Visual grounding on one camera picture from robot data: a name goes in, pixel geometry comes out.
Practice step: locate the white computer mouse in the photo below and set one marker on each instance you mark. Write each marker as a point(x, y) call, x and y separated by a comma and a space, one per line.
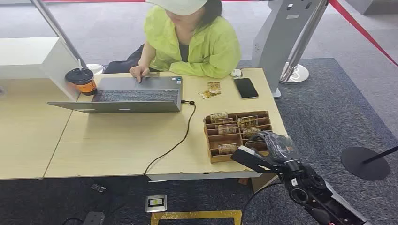
point(236, 73)

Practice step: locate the coffee cup with black lid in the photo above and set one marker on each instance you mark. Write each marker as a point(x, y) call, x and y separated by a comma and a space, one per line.
point(82, 81)

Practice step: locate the gold patterned card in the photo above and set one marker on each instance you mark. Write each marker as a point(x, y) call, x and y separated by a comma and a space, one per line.
point(247, 121)
point(227, 148)
point(214, 86)
point(250, 132)
point(206, 94)
point(253, 144)
point(224, 120)
point(227, 129)
point(218, 116)

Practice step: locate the silver floor socket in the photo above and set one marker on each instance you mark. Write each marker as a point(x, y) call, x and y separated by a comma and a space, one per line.
point(155, 203)

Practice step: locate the black stanchion pole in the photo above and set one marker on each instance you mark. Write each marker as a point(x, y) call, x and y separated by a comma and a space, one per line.
point(381, 154)

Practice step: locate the black smartphone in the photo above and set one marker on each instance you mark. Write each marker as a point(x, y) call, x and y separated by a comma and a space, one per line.
point(246, 88)

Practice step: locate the grey power adapter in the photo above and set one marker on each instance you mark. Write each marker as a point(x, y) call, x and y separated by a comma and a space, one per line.
point(94, 219)

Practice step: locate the wooden card holder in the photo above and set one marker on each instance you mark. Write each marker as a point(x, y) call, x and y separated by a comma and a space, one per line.
point(224, 141)

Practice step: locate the small black floor device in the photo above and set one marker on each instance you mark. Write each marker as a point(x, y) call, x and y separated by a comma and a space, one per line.
point(98, 188)

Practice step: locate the black round stanchion base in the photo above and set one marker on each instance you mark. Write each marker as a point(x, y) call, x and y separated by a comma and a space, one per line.
point(362, 164)

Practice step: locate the grey laptop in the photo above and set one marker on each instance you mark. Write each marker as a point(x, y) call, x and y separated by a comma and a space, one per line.
point(136, 94)

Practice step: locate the grey stanchion pole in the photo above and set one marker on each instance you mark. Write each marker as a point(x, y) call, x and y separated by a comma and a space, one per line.
point(57, 29)

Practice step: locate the yellow floor tape frame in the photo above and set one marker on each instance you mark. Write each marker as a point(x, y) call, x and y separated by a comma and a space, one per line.
point(196, 215)

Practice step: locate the grey kiosk stand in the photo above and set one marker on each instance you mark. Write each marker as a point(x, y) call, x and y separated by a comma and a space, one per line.
point(280, 40)

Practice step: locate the silver stanchion base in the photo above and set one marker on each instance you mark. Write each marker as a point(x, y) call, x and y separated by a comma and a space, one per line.
point(96, 68)

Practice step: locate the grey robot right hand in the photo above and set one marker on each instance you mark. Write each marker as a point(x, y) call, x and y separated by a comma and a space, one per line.
point(278, 147)

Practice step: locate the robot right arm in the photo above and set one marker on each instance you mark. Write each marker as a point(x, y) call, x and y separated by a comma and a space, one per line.
point(314, 192)

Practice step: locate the person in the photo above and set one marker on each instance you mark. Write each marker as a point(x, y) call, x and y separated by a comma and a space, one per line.
point(199, 43)

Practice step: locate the chrome stanchion base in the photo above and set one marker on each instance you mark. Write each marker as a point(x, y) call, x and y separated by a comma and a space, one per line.
point(300, 76)

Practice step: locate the chrome stanchion pole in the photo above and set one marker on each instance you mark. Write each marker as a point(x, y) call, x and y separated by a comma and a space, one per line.
point(303, 40)

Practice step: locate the person's right forearm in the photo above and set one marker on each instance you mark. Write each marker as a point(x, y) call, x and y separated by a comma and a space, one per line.
point(148, 56)

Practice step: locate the cardboard box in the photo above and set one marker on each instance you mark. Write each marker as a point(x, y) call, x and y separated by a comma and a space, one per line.
point(261, 181)

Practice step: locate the white desk partition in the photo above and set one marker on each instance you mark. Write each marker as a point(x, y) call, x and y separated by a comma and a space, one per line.
point(28, 56)

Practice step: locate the person's right hand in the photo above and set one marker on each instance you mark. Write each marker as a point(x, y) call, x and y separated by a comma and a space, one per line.
point(139, 72)

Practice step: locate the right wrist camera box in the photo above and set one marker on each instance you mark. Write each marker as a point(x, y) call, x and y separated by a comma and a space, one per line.
point(252, 159)

